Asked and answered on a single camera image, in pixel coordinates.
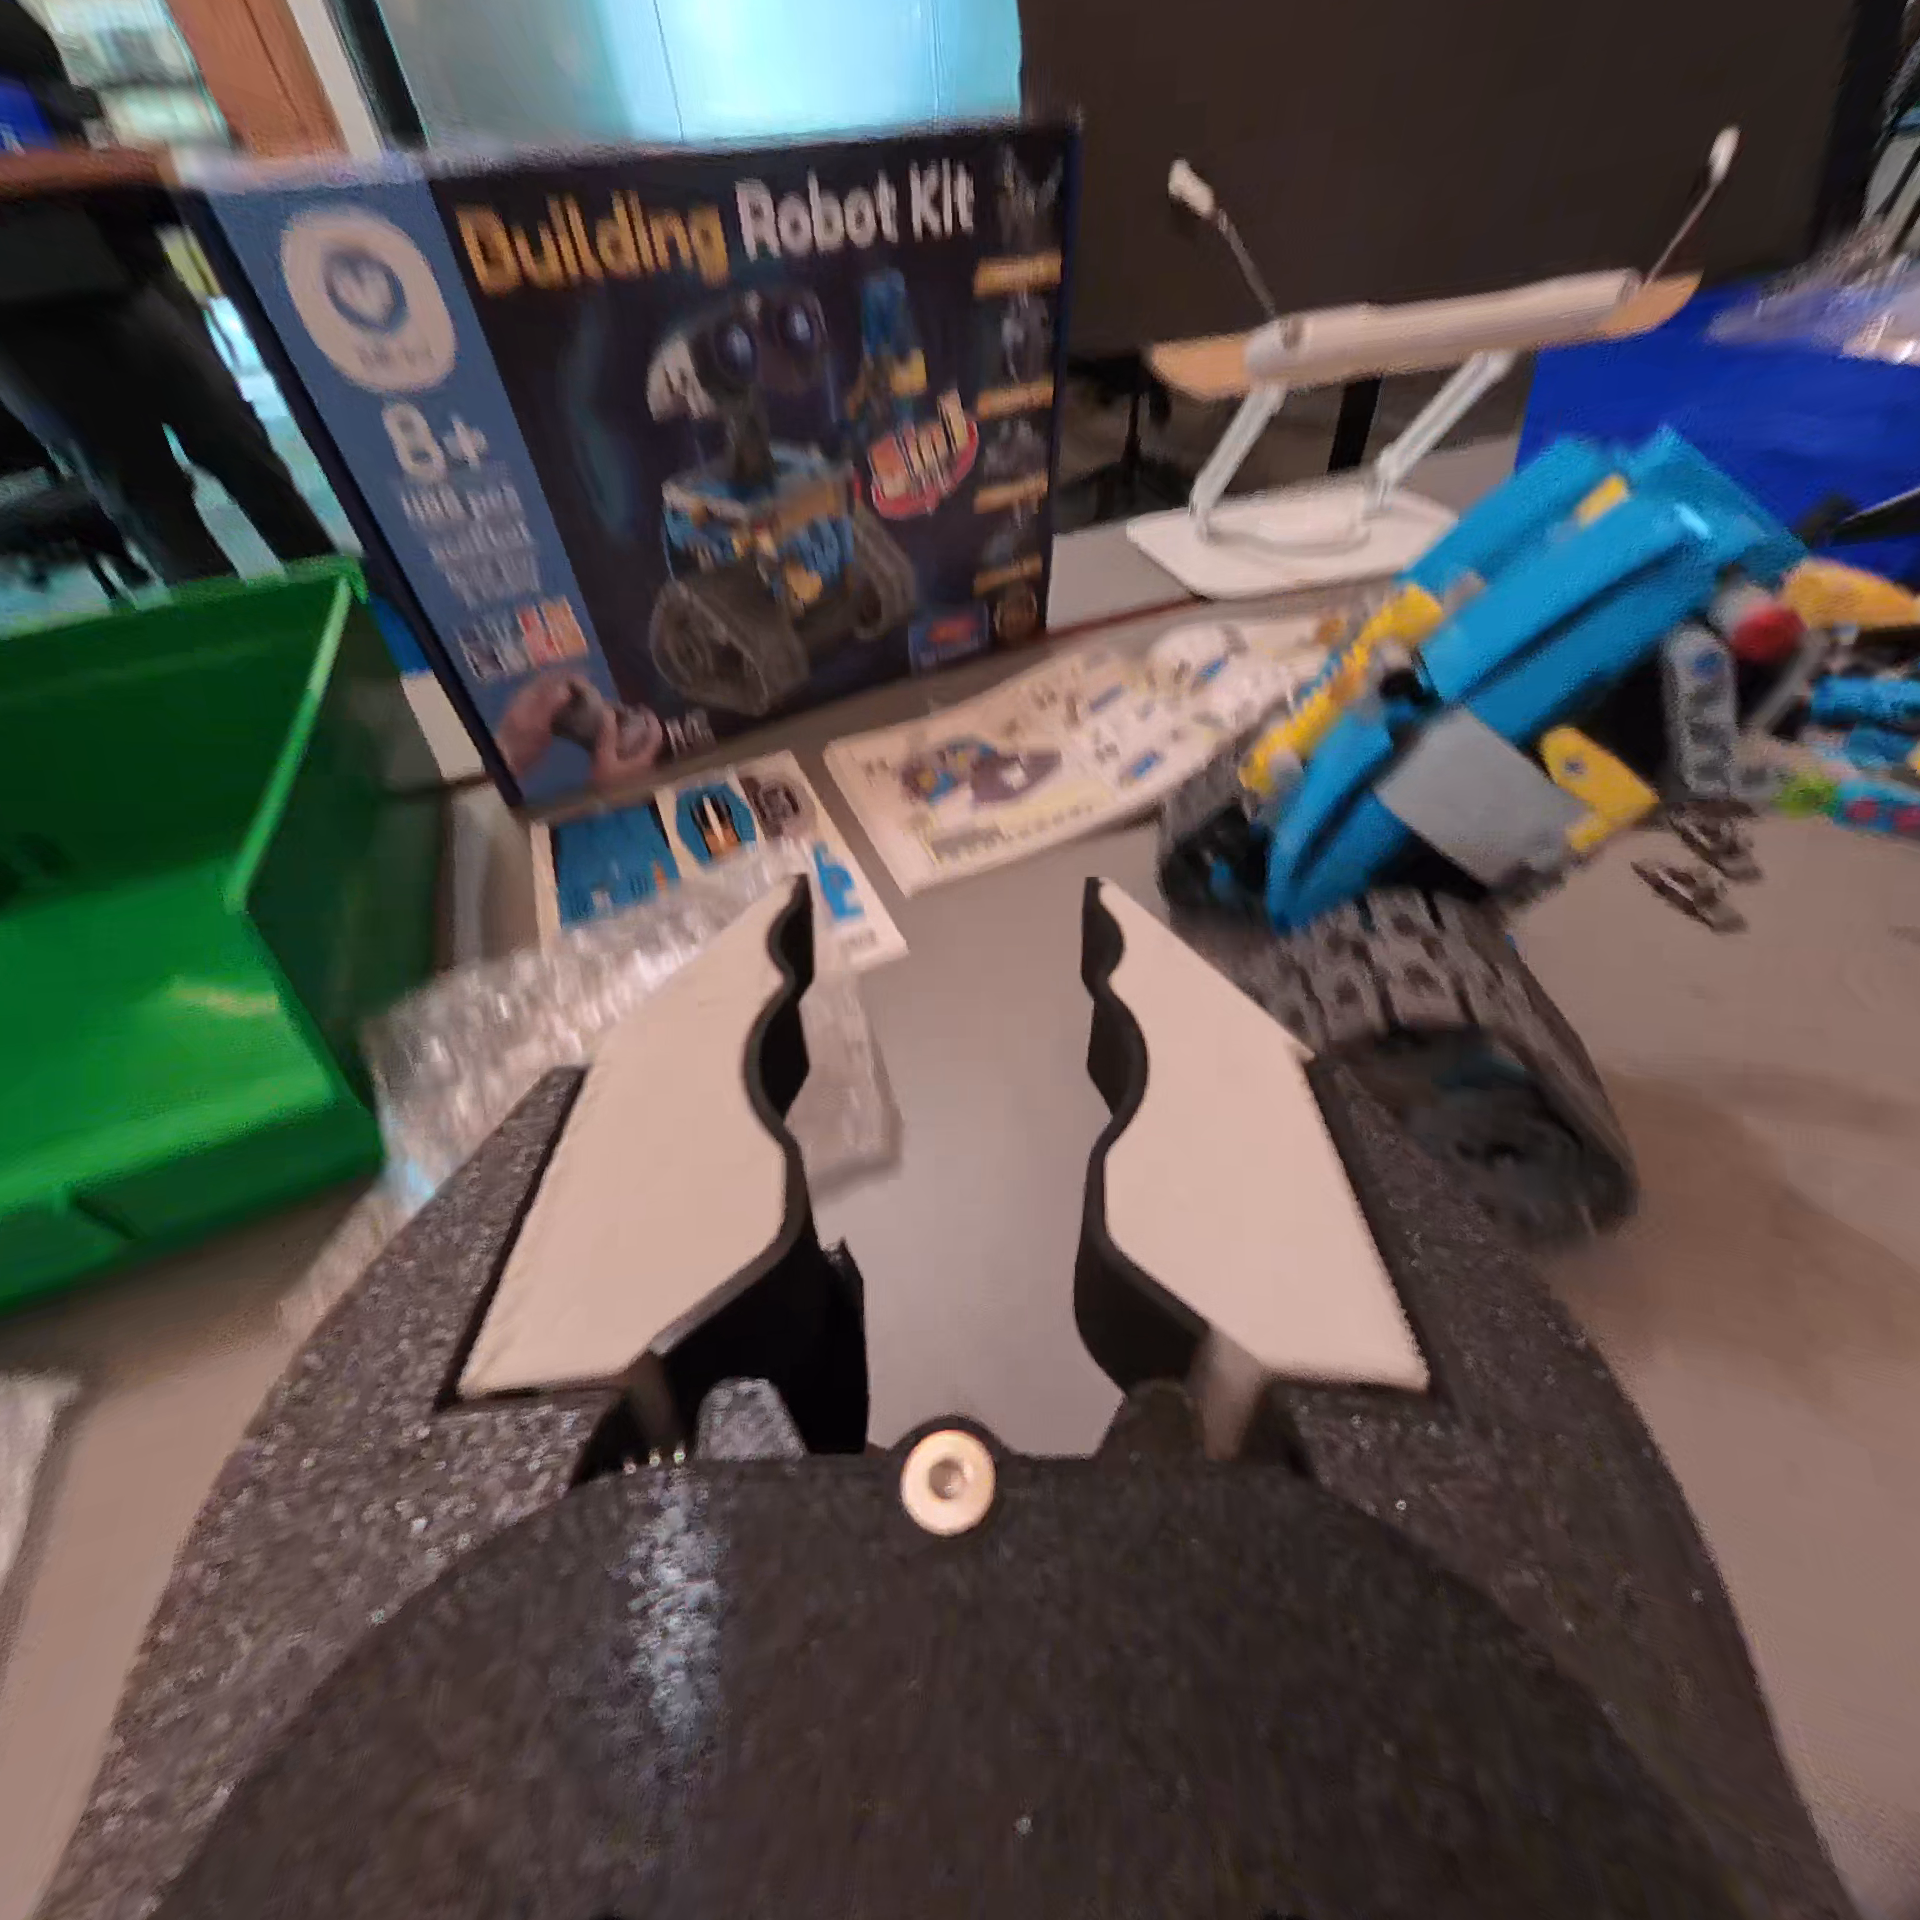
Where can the dark toy vehicle box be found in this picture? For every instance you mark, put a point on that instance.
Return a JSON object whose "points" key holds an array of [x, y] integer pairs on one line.
{"points": [[599, 451]]}

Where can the green plastic bin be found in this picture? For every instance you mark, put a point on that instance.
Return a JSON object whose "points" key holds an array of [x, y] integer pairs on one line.
{"points": [[148, 974]]}

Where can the blue storage bin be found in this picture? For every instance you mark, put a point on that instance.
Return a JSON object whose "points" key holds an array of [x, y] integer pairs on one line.
{"points": [[1681, 404]]}

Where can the bubble wrap bag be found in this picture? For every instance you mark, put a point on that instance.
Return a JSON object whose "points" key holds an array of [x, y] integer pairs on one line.
{"points": [[495, 1004]]}

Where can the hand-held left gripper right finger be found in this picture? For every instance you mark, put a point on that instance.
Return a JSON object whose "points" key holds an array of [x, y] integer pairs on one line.
{"points": [[1244, 1200]]}

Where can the open instruction booklet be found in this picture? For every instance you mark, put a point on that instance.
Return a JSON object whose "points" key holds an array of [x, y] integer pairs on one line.
{"points": [[1049, 750]]}

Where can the grey desk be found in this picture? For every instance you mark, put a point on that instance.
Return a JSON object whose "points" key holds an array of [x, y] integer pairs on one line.
{"points": [[1769, 1200]]}

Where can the blue toy vehicle with wheels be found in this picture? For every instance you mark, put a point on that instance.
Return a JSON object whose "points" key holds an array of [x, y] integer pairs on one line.
{"points": [[1530, 599]]}

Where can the pile of small building bricks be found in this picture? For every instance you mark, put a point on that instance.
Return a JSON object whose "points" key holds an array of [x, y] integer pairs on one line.
{"points": [[1861, 704]]}

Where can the blue printed sticker sheet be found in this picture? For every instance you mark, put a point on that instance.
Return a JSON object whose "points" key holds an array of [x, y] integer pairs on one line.
{"points": [[628, 855]]}

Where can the black panel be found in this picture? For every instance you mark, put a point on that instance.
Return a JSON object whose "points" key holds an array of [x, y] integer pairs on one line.
{"points": [[1424, 148]]}

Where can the white laptop stand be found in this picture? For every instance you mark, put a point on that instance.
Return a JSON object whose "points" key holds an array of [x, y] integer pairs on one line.
{"points": [[1305, 523]]}

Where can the crumpled clear plastic wrap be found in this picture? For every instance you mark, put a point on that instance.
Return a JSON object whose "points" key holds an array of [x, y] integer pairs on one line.
{"points": [[1816, 306]]}

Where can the pile of grey links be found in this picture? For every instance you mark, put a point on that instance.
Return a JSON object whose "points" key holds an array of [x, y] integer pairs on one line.
{"points": [[1695, 878]]}

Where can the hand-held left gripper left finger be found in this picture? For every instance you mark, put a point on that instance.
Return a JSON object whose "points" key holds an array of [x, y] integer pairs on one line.
{"points": [[645, 1200]]}

